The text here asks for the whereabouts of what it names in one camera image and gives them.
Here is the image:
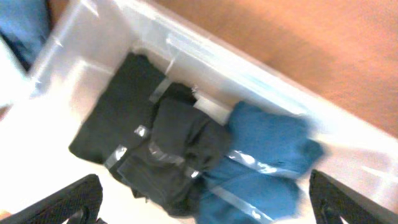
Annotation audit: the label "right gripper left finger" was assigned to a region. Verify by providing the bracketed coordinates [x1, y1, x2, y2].
[1, 174, 103, 224]

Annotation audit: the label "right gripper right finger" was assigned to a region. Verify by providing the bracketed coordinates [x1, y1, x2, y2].
[309, 169, 397, 224]

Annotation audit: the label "blue taped cloth bundle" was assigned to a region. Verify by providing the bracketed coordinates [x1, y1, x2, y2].
[194, 101, 325, 223]

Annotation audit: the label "small black taped cloth bundle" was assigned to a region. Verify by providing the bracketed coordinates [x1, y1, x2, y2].
[117, 98, 231, 217]

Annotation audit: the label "large black taped cloth bundle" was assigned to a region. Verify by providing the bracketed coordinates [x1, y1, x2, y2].
[68, 53, 197, 164]

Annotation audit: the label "clear plastic storage bin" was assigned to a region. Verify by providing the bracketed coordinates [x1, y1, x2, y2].
[1, 1, 397, 223]

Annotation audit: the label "white label in bin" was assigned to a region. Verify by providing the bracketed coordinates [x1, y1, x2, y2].
[194, 92, 233, 125]

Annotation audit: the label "dark blue folded jeans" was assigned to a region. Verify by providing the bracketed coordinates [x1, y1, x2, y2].
[1, 0, 50, 70]

